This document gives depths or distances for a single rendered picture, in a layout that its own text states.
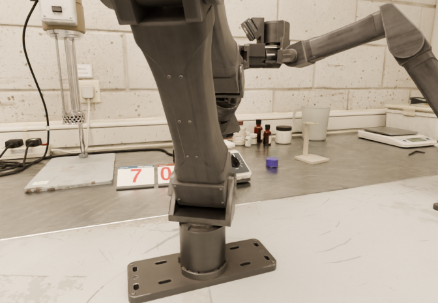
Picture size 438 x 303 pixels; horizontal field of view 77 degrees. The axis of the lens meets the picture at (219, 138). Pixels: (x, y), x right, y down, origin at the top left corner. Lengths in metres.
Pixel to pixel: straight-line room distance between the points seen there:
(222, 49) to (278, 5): 1.06
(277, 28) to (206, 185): 0.59
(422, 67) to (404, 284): 0.44
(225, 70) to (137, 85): 0.82
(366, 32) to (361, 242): 0.46
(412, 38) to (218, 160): 0.52
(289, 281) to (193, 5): 0.35
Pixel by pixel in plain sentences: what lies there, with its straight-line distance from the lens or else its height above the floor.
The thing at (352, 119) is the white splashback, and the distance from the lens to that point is 1.63.
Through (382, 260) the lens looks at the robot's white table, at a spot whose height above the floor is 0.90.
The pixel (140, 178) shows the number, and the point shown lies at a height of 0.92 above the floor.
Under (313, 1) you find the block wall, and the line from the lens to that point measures 1.53.
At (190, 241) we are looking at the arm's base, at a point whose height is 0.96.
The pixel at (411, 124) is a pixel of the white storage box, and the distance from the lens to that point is 1.62.
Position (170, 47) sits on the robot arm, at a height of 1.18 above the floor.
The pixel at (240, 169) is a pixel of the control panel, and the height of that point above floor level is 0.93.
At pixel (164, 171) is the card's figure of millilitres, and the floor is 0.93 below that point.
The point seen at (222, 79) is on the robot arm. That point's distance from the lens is 0.42.
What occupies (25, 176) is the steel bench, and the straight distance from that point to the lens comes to 0.94.
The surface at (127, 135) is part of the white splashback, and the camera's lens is 1.17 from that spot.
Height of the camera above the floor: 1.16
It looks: 11 degrees down
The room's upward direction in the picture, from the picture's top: straight up
